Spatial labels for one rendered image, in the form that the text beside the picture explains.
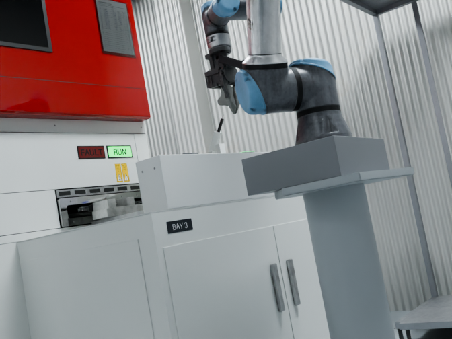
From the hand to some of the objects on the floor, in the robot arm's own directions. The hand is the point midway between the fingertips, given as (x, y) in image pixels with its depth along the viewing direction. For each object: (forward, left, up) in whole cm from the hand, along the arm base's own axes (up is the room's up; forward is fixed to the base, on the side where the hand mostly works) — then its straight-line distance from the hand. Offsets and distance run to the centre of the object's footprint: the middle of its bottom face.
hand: (236, 109), depth 180 cm
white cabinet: (+26, -5, -111) cm, 114 cm away
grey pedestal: (-44, +5, -111) cm, 119 cm away
